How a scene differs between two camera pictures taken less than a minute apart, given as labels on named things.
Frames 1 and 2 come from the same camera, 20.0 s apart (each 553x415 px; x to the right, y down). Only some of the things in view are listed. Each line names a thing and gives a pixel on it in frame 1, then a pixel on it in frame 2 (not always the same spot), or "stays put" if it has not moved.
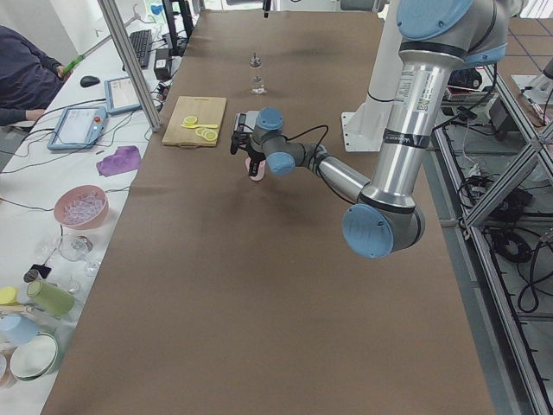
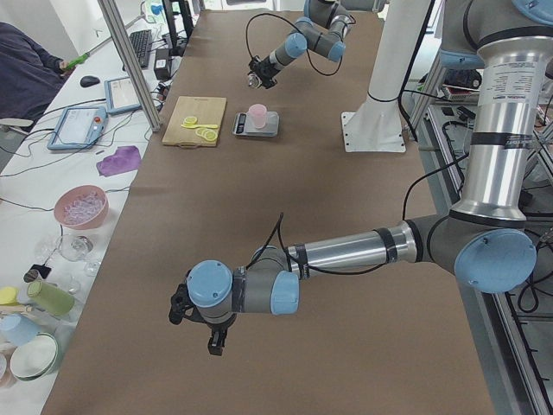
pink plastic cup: [261, 170] to [258, 111]
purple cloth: [126, 158] stays put
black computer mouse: [88, 81] stays put
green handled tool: [76, 60] stays put
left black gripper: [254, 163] to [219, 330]
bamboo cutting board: [206, 110] stays put
